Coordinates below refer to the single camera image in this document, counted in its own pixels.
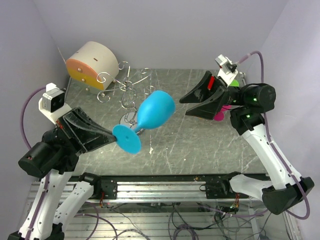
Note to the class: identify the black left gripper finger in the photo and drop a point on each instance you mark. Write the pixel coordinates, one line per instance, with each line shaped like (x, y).
(89, 143)
(79, 121)

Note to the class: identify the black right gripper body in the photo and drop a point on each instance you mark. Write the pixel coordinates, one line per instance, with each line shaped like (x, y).
(234, 95)

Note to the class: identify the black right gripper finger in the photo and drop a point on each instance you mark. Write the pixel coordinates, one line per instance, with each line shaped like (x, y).
(200, 92)
(200, 111)

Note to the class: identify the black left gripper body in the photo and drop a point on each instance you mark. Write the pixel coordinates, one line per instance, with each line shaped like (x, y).
(63, 126)

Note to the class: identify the green plastic wine glass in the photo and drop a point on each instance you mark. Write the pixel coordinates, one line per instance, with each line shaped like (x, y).
(234, 83)

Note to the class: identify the pink plastic wine glass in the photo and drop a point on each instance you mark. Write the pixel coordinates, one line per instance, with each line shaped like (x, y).
(221, 114)

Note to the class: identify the blue plastic wine glass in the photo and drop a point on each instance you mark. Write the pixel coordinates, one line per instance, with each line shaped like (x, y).
(154, 111)

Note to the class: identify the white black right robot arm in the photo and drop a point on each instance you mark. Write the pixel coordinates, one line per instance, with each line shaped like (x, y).
(286, 187)

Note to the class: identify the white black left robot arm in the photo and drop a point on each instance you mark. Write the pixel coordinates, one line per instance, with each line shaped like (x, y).
(53, 161)

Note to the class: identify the beige round box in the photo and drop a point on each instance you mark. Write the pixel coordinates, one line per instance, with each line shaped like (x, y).
(94, 66)

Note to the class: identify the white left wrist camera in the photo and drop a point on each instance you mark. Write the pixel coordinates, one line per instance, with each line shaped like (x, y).
(52, 103)

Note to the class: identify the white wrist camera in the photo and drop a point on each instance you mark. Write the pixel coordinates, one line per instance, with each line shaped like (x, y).
(52, 103)
(227, 70)

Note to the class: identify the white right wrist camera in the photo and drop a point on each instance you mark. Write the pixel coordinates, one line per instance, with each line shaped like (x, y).
(227, 70)

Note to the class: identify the chrome wire glass rack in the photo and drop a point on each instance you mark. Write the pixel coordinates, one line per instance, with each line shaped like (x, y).
(129, 91)

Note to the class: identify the aluminium mounting rail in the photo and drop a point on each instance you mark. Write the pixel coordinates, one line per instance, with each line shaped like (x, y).
(165, 189)

